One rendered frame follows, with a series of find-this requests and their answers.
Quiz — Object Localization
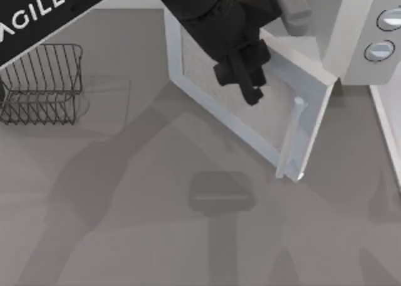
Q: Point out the pale microwave door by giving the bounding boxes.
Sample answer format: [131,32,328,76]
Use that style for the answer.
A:
[164,7,341,183]

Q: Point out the pale grey rounded box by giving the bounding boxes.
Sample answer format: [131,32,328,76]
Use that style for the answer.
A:
[271,0,313,33]

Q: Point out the pale microwave oven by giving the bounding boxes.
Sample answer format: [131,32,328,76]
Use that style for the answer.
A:
[259,0,401,87]

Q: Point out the grey microwave knob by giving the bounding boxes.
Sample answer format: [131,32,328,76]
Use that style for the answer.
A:
[363,39,396,63]
[375,6,401,32]

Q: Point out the pale microwave door handle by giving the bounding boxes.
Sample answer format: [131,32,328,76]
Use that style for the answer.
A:
[275,96,306,181]

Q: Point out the dark wire basket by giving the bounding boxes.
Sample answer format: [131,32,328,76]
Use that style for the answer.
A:
[0,43,85,126]

